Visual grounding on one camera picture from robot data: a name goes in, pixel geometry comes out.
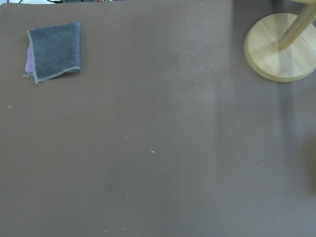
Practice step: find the grey folded cloth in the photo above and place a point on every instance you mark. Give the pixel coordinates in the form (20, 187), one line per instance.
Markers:
(53, 51)

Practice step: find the wooden mug tree stand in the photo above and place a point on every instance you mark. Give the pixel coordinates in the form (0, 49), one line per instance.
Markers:
(282, 47)

